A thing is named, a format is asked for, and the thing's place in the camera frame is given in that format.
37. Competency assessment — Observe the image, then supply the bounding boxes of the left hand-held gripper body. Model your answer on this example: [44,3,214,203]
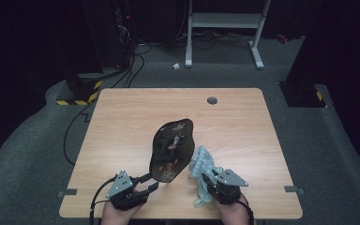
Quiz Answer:
[105,169,150,211]

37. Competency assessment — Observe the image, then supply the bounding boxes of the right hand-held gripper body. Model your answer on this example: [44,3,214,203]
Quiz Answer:
[204,168,249,206]

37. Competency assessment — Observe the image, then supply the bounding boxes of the light blue cleaning cloth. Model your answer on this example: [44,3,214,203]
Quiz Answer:
[188,144,225,208]

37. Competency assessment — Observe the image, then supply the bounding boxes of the black oval mirror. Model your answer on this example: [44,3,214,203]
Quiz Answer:
[148,117,196,184]

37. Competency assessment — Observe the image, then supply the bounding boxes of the person's left hand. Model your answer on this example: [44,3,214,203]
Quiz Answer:
[100,189,145,225]

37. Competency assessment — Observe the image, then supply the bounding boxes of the person's right hand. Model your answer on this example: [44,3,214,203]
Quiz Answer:
[213,194,251,225]

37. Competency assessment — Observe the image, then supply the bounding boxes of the grey tape tab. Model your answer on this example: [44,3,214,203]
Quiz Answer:
[57,188,79,199]
[284,185,306,195]

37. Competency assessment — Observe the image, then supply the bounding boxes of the black yellow striped base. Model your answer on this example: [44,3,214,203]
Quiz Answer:
[279,81,328,109]
[55,72,103,107]

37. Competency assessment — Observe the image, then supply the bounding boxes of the left hand-held gripper cable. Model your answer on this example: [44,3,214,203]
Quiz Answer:
[88,174,118,225]

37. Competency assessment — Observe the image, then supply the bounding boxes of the hand-held gripper cable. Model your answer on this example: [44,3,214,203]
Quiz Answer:
[88,174,118,225]
[237,191,256,225]

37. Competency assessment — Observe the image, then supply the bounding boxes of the right hand-held gripper cable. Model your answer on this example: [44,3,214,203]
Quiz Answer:
[237,191,256,225]

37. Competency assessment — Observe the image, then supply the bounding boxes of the black floor cable bundle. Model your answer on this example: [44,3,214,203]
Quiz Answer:
[111,42,154,89]

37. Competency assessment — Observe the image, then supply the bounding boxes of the black cables under stand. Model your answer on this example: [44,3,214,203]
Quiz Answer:
[174,29,254,51]

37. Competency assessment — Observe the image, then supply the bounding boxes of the black equipment rack with wires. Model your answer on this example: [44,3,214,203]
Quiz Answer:
[83,0,139,71]

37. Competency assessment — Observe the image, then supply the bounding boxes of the white metal stand frame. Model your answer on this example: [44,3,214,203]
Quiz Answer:
[185,0,272,70]

